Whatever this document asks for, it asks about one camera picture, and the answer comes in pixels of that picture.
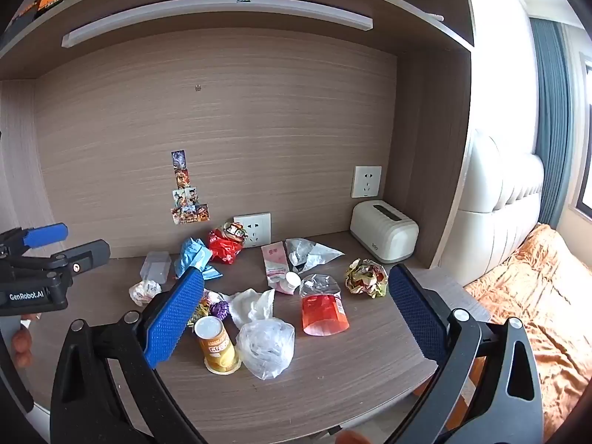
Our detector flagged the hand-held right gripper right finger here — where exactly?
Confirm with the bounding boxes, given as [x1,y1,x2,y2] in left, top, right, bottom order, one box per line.
[385,263,545,444]

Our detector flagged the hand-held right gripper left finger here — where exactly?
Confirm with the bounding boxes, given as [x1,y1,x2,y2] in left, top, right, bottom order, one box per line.
[50,266,206,444]

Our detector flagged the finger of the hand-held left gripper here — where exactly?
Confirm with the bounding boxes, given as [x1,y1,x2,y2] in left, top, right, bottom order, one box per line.
[0,223,69,260]
[0,239,112,287]

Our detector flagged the colourful paper wrapper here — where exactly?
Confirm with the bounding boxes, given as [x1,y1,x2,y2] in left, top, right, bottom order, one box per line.
[345,259,388,298]

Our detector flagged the pink snack packet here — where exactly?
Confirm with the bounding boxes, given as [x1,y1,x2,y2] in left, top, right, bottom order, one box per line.
[261,242,297,294]

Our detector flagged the person's left hand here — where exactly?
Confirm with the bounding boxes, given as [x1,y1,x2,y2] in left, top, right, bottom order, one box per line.
[11,312,43,368]

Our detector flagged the yellow candy wrapper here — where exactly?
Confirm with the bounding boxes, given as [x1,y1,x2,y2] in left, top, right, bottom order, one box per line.
[187,292,217,329]

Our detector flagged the crumpled white wrapper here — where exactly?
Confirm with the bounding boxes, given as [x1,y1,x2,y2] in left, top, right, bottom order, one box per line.
[128,280,162,307]

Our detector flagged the yellow paper cup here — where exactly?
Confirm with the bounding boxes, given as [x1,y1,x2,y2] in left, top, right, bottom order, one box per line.
[194,316,242,374]

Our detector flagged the clear plastic box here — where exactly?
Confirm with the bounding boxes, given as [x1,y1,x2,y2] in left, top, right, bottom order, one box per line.
[139,250,172,285]

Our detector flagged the light blue snack packet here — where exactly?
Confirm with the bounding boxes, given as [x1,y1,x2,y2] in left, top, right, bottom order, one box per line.
[174,237,223,281]

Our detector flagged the white tissue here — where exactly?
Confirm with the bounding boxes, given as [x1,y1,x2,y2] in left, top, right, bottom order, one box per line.
[230,288,276,330]

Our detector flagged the red snack packet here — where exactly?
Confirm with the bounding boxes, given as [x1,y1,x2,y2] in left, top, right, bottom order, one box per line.
[207,229,243,265]

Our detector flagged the cream ribbed box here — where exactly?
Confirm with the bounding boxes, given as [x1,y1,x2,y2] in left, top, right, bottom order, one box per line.
[350,200,420,264]

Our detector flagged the red clear plastic packet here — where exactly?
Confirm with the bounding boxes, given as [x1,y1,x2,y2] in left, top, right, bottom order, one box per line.
[300,274,350,336]

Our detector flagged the clear plastic bag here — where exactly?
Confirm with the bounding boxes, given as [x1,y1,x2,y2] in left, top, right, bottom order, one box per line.
[236,318,296,380]

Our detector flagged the colourful noodle packet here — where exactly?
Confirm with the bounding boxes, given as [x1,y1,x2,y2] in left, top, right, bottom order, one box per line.
[219,221,246,243]

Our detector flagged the white plastic bag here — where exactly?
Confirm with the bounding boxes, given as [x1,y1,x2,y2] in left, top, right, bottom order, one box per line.
[284,237,345,273]

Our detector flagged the orange blanket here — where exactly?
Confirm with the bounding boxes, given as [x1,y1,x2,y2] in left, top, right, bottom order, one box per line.
[464,223,592,428]

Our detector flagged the cream padded headboard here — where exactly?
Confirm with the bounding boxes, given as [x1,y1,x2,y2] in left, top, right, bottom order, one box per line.
[439,128,545,284]

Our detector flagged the grey-blue curtain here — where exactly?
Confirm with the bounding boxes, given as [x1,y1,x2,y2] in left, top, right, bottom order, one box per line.
[529,17,575,231]

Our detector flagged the window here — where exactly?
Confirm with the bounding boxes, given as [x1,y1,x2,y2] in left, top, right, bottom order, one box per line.
[571,51,592,219]

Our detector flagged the white light bar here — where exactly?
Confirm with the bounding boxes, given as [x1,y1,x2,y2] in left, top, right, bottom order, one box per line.
[61,0,374,48]

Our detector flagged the group of cartoon wall stickers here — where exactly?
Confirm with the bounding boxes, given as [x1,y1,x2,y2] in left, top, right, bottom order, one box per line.
[171,150,210,225]

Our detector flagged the white wall socket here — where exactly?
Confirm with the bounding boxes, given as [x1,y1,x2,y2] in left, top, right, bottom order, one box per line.
[232,213,272,248]
[351,165,383,199]

